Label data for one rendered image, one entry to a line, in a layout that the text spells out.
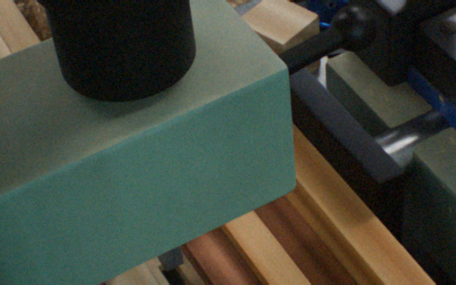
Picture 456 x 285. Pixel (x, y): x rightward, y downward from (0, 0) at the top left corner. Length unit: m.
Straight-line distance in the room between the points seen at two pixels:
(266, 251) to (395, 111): 0.10
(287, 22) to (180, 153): 0.24
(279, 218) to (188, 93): 0.13
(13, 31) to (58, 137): 0.27
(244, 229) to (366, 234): 0.06
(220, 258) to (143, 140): 0.12
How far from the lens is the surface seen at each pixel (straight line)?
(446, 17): 0.52
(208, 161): 0.40
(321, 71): 0.64
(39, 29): 0.69
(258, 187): 0.42
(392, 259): 0.45
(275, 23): 0.61
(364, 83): 0.54
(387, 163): 0.45
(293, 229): 0.49
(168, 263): 0.48
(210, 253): 0.48
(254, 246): 0.48
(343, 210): 0.46
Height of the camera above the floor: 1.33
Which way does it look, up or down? 45 degrees down
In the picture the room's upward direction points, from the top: 7 degrees counter-clockwise
